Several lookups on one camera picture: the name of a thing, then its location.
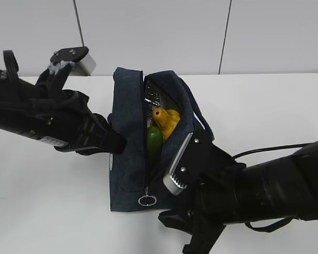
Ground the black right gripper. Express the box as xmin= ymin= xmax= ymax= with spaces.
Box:
xmin=158 ymin=161 xmax=246 ymax=254

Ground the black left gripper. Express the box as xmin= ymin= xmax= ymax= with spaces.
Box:
xmin=26 ymin=89 xmax=127 ymax=154

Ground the green cucumber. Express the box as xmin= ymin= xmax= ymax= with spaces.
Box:
xmin=147 ymin=126 xmax=163 ymax=171

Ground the dark blue fabric lunch bag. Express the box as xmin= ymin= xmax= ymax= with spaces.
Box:
xmin=108 ymin=67 xmax=215 ymax=212

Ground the yellow toy squash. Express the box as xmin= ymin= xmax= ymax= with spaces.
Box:
xmin=152 ymin=107 xmax=181 ymax=142

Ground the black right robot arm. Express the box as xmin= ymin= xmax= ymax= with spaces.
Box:
xmin=158 ymin=142 xmax=318 ymax=253

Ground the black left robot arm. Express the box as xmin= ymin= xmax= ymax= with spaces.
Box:
xmin=0 ymin=46 xmax=127 ymax=156

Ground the silver zipper pull ring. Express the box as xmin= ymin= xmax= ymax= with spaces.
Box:
xmin=138 ymin=186 xmax=156 ymax=206

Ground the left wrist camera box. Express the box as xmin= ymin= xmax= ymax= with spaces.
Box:
xmin=50 ymin=46 xmax=96 ymax=76

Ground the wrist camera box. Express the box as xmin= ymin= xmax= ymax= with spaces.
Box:
xmin=50 ymin=46 xmax=96 ymax=76
xmin=163 ymin=129 xmax=232 ymax=196

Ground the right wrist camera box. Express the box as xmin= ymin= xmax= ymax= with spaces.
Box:
xmin=163 ymin=129 xmax=232 ymax=196

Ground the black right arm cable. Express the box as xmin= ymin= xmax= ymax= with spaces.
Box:
xmin=232 ymin=142 xmax=316 ymax=161

